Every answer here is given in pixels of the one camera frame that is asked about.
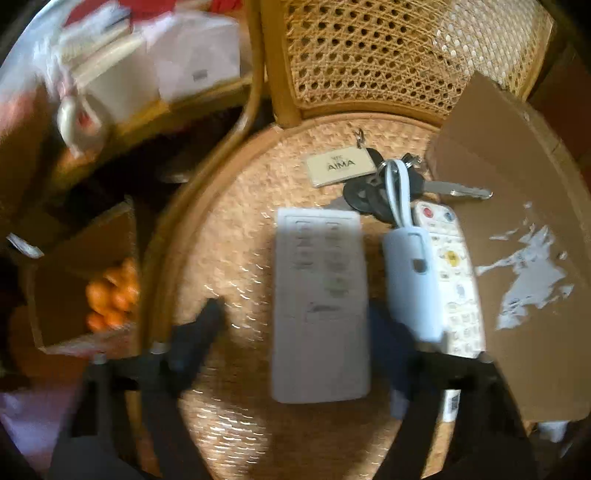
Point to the white fan remote control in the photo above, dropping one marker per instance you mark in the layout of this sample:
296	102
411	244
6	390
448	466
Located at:
321	338

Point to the paper cup with sticks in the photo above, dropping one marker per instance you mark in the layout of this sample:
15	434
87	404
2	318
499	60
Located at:
99	49

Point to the light blue power bank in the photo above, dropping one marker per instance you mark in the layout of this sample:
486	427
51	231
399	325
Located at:
413	294

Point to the cream ceramic mug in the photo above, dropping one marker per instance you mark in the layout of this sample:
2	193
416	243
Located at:
104	95

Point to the wooden side table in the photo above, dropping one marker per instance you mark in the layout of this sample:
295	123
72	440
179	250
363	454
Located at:
158	118

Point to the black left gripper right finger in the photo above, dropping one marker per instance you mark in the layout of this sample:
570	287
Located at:
489	440

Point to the white tv remote coloured buttons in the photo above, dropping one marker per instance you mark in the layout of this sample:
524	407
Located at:
463	324

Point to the brown cardboard box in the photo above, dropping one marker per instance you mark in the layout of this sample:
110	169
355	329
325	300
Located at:
529	244

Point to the cardboard box of oranges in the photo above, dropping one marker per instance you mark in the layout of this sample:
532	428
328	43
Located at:
82	295

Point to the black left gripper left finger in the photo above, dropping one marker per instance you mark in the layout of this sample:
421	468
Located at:
96	439

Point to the black keys with AIMA tag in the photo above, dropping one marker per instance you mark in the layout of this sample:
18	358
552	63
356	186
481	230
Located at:
367	194

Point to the rattan cane chair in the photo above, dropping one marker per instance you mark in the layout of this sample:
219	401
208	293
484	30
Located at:
396	70

